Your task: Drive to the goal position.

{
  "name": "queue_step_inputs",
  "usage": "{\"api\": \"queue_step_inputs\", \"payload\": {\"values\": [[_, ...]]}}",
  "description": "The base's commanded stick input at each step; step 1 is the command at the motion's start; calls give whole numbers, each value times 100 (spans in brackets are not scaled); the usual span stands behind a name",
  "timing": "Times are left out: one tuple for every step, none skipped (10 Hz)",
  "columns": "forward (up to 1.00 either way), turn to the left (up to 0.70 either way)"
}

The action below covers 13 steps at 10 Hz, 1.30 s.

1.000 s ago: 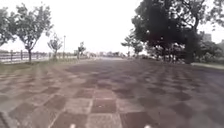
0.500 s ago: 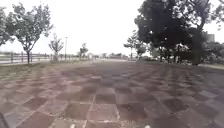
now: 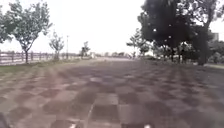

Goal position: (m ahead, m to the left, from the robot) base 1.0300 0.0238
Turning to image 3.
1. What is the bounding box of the small young tree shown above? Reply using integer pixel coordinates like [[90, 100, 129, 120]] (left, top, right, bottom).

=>
[[79, 40, 92, 60], [48, 30, 65, 62]]

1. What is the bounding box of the checkered grey paved plaza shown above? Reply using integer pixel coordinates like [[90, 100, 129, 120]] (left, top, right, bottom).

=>
[[0, 57, 224, 128]]

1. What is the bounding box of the small slender tree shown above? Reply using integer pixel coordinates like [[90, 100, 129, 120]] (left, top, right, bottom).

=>
[[125, 27, 148, 60]]

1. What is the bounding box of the group of dark trees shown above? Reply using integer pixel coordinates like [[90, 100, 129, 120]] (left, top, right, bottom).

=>
[[137, 0, 224, 66]]

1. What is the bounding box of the grass strip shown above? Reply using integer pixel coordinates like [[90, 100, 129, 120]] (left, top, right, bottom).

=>
[[0, 58, 83, 76]]

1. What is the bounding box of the large leafy tree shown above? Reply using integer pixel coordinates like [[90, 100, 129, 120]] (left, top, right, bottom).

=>
[[5, 0, 54, 65]]

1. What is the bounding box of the building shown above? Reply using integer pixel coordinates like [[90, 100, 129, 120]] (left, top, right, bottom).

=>
[[211, 31, 220, 43]]

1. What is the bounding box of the wooden rail fence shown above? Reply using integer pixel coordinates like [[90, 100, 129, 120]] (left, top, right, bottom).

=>
[[0, 49, 83, 65]]

